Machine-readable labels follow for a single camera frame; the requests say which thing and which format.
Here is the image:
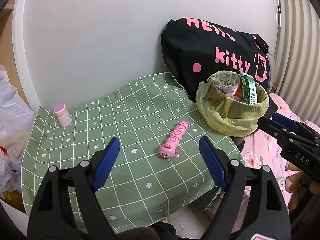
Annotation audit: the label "dark green carton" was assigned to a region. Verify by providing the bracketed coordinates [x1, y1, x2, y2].
[240, 71, 258, 105]

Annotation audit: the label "orange air cushion bag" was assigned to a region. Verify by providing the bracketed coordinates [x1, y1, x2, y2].
[231, 85, 242, 102]

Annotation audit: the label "right hand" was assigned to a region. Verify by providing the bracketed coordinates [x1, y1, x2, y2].
[285, 162, 304, 213]

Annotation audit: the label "left hand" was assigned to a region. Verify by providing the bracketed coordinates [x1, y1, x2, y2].
[116, 222, 178, 240]

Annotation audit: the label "pink floral bedsheet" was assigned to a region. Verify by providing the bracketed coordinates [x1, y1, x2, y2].
[241, 93, 319, 204]

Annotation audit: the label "pink caterpillar toy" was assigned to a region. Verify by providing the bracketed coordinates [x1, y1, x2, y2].
[159, 120, 189, 159]

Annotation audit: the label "green checkered tablecloth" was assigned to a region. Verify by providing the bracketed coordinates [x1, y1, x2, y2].
[21, 73, 242, 232]

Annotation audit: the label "pink small bottle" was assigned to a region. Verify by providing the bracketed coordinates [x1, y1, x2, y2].
[53, 103, 72, 127]

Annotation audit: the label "white window blinds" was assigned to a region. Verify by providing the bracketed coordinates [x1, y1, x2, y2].
[273, 0, 319, 124]

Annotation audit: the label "white plastic bag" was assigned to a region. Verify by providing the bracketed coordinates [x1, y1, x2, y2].
[0, 66, 35, 199]

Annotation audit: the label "black Hello Kitty pillow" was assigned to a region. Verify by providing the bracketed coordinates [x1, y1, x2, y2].
[161, 17, 270, 101]

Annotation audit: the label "wooden shelf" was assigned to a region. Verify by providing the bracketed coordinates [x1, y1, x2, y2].
[0, 0, 29, 106]

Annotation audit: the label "white blind cord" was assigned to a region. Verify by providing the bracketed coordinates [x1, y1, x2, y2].
[274, 0, 282, 28]

